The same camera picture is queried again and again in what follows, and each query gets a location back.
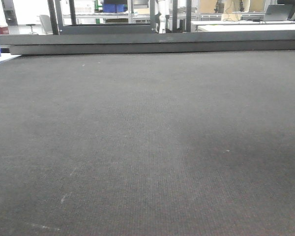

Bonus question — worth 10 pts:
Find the white background table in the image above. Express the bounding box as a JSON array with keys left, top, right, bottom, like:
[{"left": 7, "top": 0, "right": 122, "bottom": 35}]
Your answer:
[{"left": 191, "top": 21, "right": 295, "bottom": 32}]

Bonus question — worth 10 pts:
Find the grey laptop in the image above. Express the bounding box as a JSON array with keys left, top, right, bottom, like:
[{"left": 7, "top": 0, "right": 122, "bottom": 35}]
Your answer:
[{"left": 263, "top": 4, "right": 294, "bottom": 22}]

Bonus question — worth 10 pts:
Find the black metal frame cart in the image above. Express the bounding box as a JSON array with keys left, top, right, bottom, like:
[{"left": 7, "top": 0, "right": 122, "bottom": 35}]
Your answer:
[{"left": 50, "top": 0, "right": 160, "bottom": 35}]

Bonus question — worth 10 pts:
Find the dark grey table edge rail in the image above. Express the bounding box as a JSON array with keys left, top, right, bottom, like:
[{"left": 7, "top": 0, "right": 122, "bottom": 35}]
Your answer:
[{"left": 0, "top": 30, "right": 295, "bottom": 55}]

